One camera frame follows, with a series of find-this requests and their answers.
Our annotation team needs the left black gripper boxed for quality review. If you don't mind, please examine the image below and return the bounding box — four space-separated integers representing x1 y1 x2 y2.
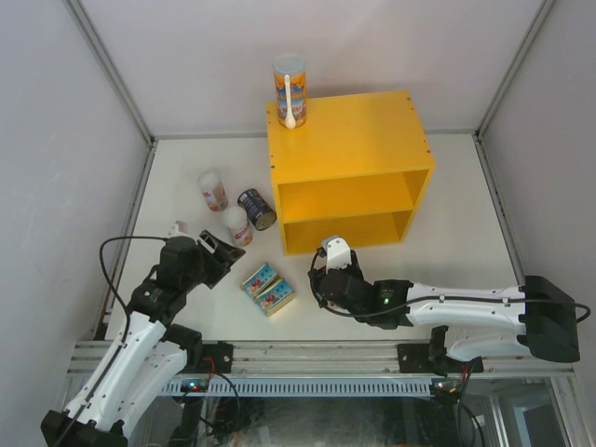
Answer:
181 230 244 291

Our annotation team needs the white porridge can red label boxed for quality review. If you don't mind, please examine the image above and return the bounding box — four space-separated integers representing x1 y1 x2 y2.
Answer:
223 206 253 248

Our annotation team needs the yellow wooden shelf cabinet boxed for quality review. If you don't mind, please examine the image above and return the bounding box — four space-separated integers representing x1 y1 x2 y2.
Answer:
266 90 436 254

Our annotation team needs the orange can with spoon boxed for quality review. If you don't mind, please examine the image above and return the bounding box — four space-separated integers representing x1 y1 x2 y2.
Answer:
273 53 307 129

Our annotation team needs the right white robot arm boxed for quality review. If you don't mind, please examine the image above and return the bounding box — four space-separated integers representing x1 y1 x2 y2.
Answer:
308 251 585 374

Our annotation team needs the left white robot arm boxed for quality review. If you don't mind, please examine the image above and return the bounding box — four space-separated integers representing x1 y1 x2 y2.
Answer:
41 230 246 446

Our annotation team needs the blue luncheon meat tin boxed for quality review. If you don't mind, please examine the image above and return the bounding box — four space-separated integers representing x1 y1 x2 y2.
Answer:
254 278 294 317
240 263 279 299

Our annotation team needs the dark blue tin can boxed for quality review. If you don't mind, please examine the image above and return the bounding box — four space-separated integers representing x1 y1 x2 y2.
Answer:
237 188 277 231

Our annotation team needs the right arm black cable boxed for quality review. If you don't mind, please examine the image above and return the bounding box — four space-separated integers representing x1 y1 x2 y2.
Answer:
306 249 592 325

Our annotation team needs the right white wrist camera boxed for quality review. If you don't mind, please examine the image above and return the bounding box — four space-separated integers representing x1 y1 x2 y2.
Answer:
321 235 352 270

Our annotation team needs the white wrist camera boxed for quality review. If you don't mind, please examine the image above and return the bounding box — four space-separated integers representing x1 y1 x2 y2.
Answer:
321 235 352 270
168 221 189 238

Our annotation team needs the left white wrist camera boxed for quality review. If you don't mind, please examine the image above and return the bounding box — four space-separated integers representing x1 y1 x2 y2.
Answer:
168 221 189 238

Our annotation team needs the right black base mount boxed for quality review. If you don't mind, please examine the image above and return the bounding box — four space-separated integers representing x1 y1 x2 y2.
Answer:
397 343 434 373

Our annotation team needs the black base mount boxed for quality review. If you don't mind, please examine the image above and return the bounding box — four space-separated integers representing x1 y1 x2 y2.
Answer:
397 343 434 373
198 342 234 373

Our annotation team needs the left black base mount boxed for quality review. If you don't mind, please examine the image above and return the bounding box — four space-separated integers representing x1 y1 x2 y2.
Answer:
198 342 234 373

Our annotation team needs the aluminium frame rail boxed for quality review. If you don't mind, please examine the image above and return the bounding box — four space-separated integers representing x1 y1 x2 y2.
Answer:
67 338 575 376

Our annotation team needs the grey slotted cable duct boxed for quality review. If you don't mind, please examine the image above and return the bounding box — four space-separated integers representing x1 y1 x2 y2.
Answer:
160 376 459 398

